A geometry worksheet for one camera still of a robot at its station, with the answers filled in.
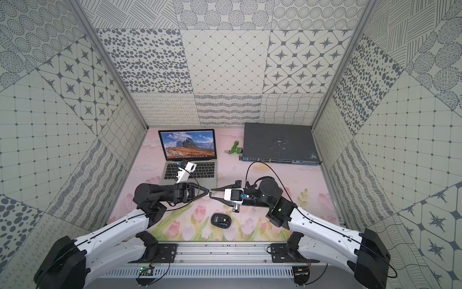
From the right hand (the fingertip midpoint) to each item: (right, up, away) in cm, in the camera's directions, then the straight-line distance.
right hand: (212, 190), depth 62 cm
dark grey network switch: (+35, +16, +46) cm, 60 cm away
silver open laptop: (-13, +15, +37) cm, 42 cm away
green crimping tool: (+7, +12, +46) cm, 48 cm away
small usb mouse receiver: (0, 0, -3) cm, 3 cm away
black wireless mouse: (+1, -19, +19) cm, 27 cm away
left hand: (-2, +1, -3) cm, 4 cm away
